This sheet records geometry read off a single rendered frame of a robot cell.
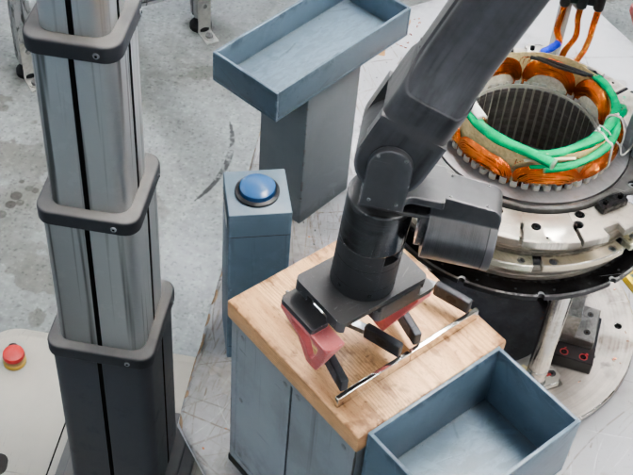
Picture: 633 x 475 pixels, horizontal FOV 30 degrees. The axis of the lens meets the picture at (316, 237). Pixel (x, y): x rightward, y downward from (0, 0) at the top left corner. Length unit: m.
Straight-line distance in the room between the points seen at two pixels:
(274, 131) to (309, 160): 0.06
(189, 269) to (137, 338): 1.01
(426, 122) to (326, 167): 0.73
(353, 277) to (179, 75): 2.12
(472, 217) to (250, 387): 0.38
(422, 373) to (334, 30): 0.58
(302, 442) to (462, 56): 0.48
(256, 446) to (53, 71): 0.46
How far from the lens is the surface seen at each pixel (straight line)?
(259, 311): 1.16
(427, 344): 1.13
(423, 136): 0.89
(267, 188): 1.30
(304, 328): 1.03
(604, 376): 1.51
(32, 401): 2.10
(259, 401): 1.23
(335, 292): 1.02
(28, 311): 2.56
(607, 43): 2.04
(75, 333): 1.64
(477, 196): 0.96
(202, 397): 1.44
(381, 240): 0.96
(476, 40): 0.86
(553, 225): 1.24
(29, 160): 2.88
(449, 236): 0.96
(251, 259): 1.34
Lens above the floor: 1.96
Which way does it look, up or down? 47 degrees down
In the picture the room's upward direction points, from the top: 5 degrees clockwise
